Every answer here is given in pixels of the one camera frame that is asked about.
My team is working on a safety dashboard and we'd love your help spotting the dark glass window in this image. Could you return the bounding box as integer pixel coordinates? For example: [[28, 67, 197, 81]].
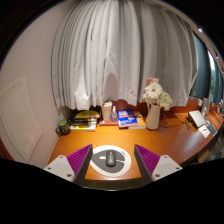
[[189, 31, 224, 106]]

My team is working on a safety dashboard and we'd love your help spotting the black cable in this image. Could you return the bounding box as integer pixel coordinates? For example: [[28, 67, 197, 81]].
[[160, 113, 183, 129]]

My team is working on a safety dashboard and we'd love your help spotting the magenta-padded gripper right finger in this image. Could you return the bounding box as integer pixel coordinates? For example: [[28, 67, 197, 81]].
[[133, 143, 184, 186]]

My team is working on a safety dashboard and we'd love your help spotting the dark green mug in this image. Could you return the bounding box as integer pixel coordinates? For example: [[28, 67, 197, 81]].
[[55, 118, 72, 136]]

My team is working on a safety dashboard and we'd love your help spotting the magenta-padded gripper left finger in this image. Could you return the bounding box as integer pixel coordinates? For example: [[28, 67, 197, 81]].
[[43, 143, 94, 186]]

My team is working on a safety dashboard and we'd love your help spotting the blue book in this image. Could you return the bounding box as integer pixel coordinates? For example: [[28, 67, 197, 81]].
[[117, 109, 139, 128]]

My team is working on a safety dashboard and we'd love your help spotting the white and grey mouse pad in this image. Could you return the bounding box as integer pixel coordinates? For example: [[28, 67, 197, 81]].
[[89, 144, 132, 178]]

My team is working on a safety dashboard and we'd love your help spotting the red book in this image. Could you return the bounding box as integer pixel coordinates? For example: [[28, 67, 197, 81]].
[[98, 119, 119, 126]]

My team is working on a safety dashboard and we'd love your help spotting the white laptop stand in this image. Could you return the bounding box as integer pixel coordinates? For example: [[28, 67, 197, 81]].
[[187, 109, 207, 129]]

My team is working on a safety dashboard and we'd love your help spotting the white flower bouquet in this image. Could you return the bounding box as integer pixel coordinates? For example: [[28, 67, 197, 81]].
[[142, 77, 174, 112]]

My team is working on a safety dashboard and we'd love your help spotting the white pleated curtain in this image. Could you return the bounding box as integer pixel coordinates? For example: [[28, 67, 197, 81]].
[[50, 0, 199, 111]]

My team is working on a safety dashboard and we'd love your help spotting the dark grey computer mouse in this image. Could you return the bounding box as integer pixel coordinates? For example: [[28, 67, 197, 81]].
[[105, 150, 117, 168]]

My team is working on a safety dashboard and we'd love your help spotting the white pitcher vase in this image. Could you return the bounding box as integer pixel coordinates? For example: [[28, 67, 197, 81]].
[[145, 102, 162, 131]]

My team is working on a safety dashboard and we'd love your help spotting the yellow and black book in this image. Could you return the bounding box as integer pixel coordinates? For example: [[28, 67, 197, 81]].
[[72, 110, 101, 120]]

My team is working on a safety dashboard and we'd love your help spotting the clear sanitizer bottle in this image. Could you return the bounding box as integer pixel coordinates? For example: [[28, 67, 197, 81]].
[[111, 105, 118, 123]]

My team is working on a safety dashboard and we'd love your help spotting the orange book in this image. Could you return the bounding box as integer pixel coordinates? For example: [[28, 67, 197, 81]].
[[128, 111, 147, 130]]

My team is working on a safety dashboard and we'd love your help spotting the white and yellow book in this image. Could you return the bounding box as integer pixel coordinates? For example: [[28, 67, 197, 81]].
[[69, 124, 98, 132]]

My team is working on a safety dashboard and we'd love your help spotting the cream tumbler with lid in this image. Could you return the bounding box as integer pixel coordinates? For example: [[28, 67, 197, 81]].
[[101, 99, 113, 122]]

